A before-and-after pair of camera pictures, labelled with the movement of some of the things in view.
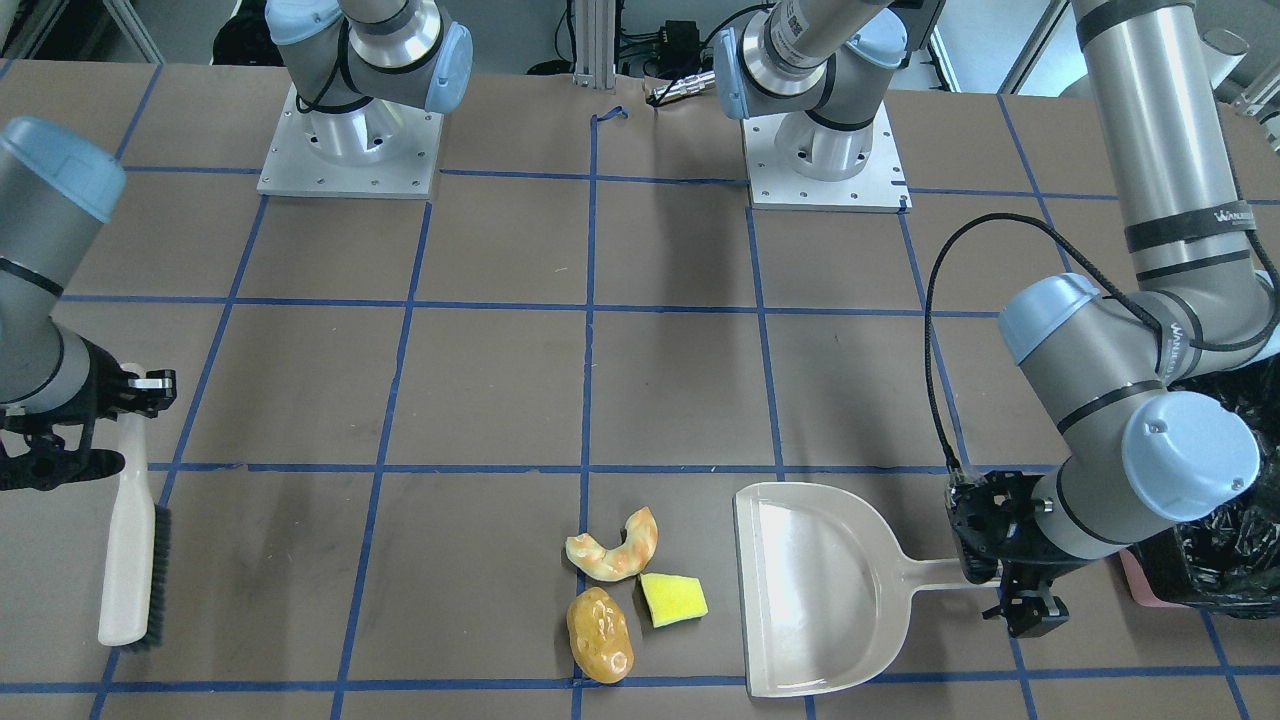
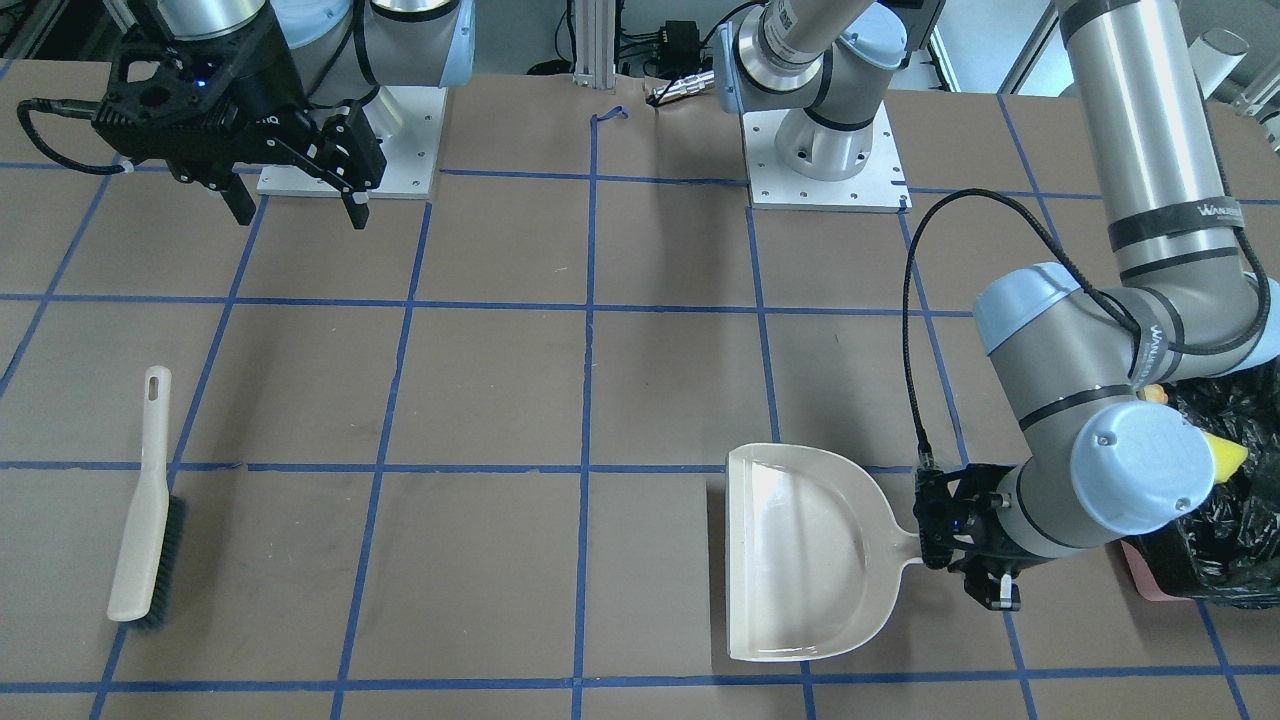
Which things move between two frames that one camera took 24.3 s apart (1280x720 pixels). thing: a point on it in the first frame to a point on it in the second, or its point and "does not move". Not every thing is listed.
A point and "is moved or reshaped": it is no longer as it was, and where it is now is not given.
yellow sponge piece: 673,600 is moved or reshaped
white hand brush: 135,598 is moved or reshaped
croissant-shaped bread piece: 598,562 is moved or reshaped
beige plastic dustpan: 825,588 is moved or reshaped
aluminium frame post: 595,27 does not move
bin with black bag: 1229,561 does not move
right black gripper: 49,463 to 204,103
